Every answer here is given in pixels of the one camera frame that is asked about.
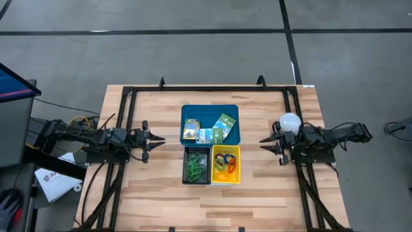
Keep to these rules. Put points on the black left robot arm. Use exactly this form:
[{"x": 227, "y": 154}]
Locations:
[{"x": 96, "y": 137}]

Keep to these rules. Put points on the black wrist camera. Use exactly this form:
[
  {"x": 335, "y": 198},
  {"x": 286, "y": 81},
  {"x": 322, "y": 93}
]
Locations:
[
  {"x": 288, "y": 138},
  {"x": 136, "y": 135}
]

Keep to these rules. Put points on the blue plastic bin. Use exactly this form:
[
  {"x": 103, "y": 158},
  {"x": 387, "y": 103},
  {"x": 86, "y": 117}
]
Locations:
[{"x": 209, "y": 112}]

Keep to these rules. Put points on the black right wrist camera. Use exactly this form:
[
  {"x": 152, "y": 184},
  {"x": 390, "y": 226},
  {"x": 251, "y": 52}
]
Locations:
[{"x": 288, "y": 138}]

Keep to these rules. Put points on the blue screen monitor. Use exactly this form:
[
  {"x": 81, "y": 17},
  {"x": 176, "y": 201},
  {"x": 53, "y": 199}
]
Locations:
[{"x": 14, "y": 83}]

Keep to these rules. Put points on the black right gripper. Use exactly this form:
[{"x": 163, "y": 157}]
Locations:
[{"x": 283, "y": 151}]

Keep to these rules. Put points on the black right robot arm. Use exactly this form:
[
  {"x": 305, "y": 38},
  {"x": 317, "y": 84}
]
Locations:
[{"x": 338, "y": 137}]

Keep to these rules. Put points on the white light bulb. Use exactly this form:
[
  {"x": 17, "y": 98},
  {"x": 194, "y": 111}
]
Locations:
[{"x": 290, "y": 122}]

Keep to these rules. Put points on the black computer mouse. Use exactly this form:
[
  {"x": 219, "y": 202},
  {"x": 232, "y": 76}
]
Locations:
[{"x": 19, "y": 213}]

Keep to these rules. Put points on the black crossbar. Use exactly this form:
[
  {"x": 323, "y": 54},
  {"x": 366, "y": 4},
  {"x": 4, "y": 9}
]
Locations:
[{"x": 54, "y": 162}]

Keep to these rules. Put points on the black slotted plastic basket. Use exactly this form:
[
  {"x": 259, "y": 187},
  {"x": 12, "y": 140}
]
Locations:
[{"x": 184, "y": 167}]

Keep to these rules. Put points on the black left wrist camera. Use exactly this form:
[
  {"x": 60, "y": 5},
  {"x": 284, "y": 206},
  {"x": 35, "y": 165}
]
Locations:
[{"x": 136, "y": 135}]

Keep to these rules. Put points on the small white paper sheet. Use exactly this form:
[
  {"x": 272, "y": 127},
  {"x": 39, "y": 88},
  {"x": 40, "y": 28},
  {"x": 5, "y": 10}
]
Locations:
[{"x": 68, "y": 158}]

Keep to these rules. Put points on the blue spiral wrist coil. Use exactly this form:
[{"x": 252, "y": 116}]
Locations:
[{"x": 230, "y": 155}]

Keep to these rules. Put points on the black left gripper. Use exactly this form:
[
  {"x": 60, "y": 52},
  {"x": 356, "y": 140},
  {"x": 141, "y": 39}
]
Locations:
[{"x": 145, "y": 143}]

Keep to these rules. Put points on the yellow green crayon box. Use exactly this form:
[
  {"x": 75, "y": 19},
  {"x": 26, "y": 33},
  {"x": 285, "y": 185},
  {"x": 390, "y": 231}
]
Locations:
[{"x": 191, "y": 129}]

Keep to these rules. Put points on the yellow slotted plastic basket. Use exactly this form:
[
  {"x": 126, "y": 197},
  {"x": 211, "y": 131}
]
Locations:
[{"x": 238, "y": 167}]

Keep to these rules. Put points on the person's hand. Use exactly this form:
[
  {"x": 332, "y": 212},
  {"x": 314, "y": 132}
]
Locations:
[{"x": 8, "y": 209}]

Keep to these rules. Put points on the green blue card pack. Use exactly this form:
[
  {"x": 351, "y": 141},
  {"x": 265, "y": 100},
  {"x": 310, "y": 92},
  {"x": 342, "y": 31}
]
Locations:
[
  {"x": 225, "y": 124},
  {"x": 206, "y": 136}
]

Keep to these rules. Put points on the black aluminium table frame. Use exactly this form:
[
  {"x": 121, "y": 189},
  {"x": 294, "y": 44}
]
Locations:
[{"x": 148, "y": 88}]

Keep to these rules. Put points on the large white paper sheet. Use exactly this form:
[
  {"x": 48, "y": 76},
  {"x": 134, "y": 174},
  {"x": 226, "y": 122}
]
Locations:
[{"x": 54, "y": 187}]

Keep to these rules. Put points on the black table edge bracket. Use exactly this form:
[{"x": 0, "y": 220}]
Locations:
[
  {"x": 241, "y": 229},
  {"x": 172, "y": 229}
]

